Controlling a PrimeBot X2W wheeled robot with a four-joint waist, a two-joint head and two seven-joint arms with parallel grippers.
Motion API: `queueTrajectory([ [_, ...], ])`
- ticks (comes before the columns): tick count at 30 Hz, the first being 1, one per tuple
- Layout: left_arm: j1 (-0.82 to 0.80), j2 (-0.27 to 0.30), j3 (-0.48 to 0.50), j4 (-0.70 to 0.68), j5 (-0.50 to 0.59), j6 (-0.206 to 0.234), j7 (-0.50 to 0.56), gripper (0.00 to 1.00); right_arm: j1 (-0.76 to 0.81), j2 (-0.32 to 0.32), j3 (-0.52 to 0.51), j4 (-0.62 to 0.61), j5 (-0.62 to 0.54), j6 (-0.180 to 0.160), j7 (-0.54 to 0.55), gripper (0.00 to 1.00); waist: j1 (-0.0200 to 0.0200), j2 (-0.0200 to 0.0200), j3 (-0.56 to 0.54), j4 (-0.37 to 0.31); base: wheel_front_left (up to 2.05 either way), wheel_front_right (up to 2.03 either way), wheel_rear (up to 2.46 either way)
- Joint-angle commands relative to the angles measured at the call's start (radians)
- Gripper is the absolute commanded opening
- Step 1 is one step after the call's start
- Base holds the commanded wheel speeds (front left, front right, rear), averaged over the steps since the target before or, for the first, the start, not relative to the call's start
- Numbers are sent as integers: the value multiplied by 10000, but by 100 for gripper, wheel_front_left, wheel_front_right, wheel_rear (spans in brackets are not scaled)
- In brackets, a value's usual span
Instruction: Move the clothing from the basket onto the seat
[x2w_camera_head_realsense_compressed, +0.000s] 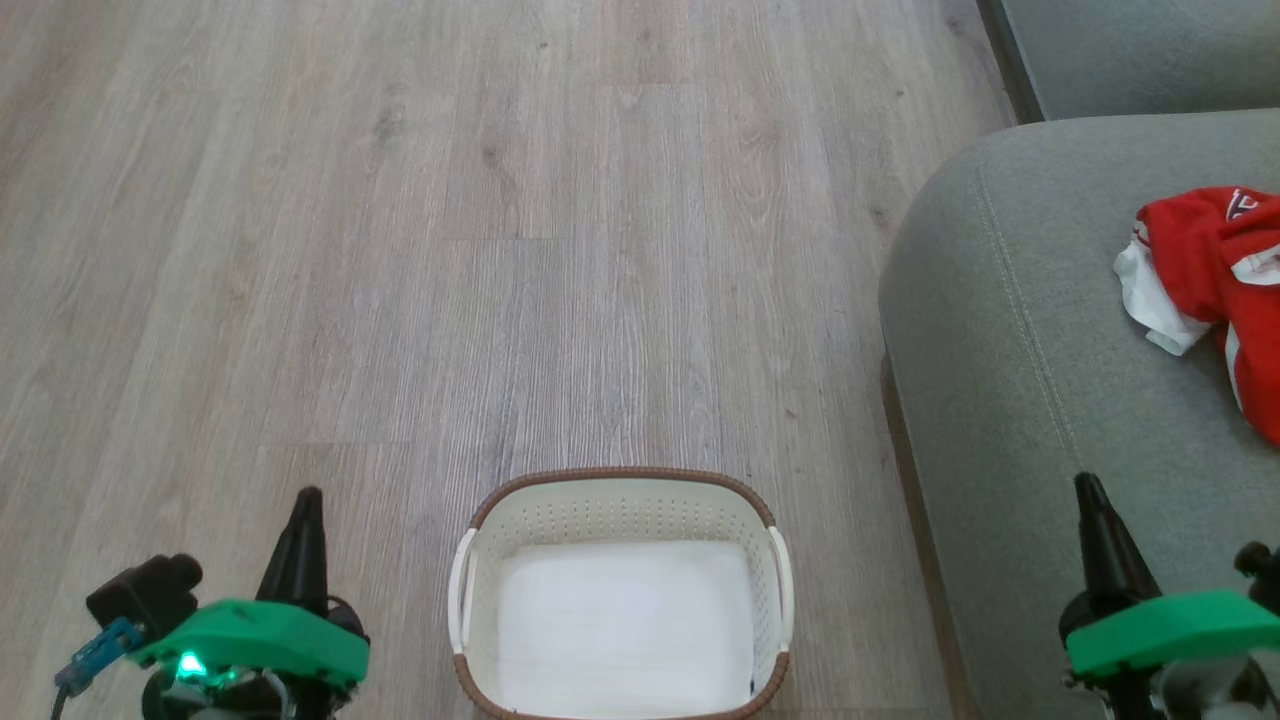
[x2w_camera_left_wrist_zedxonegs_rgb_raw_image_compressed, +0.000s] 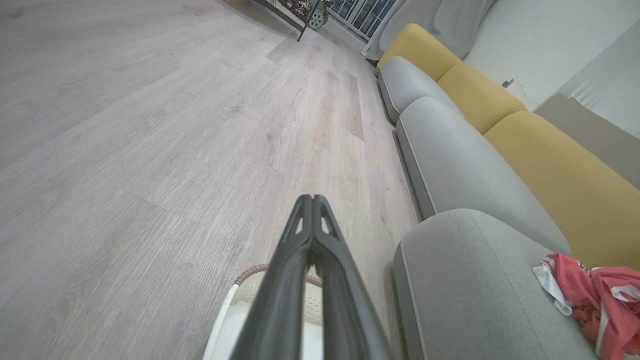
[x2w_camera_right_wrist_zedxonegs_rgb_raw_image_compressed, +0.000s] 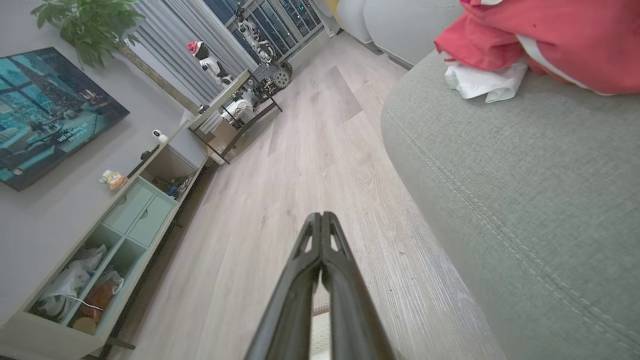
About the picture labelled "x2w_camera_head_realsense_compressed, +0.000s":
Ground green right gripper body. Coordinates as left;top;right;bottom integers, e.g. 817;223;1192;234
1060;589;1280;683

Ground red and white garment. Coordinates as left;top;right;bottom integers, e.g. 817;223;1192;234
1113;185;1280;447

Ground blue camera cable connector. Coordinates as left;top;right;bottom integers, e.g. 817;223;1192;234
54;617;145;697

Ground white basket with brown rim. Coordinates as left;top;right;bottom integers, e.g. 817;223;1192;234
447;466;797;720

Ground large grey sofa seat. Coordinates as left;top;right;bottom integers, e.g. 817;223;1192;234
877;108;1280;720

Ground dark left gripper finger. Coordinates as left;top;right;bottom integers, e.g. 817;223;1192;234
257;486;330;614

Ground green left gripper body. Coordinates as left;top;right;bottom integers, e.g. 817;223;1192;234
128;597;371;720

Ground medium grey sofa seat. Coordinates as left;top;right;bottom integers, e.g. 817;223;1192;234
978;0;1280;124

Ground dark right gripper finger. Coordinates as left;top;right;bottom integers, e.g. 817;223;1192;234
1074;472;1162;612

